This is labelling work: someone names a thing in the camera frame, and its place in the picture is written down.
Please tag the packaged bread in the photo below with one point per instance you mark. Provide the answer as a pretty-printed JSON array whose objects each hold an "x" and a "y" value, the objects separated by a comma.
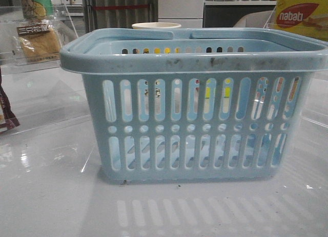
[{"x": 38, "y": 41}]

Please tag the white cabinet in background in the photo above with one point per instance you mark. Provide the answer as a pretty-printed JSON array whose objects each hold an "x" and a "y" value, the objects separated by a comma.
[{"x": 187, "y": 13}]

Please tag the green cartoon snack canister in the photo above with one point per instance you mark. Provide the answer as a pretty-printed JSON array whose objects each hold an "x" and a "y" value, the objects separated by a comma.
[{"x": 36, "y": 9}]

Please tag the white paper cup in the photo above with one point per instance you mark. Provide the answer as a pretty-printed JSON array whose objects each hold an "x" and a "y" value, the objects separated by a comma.
[{"x": 156, "y": 25}]

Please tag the dark brown snack packet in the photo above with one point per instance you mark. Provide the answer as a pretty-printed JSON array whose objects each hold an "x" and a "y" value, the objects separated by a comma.
[{"x": 8, "y": 118}]

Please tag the clear acrylic display stand left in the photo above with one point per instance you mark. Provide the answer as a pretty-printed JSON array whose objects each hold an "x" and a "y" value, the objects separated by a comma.
[{"x": 38, "y": 93}]

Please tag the light blue plastic basket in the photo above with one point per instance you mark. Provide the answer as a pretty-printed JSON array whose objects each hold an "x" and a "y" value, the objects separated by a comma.
[{"x": 194, "y": 104}]

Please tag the yellow nabati wafer box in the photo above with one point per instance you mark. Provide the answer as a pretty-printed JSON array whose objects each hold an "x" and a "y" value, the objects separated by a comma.
[{"x": 303, "y": 17}]

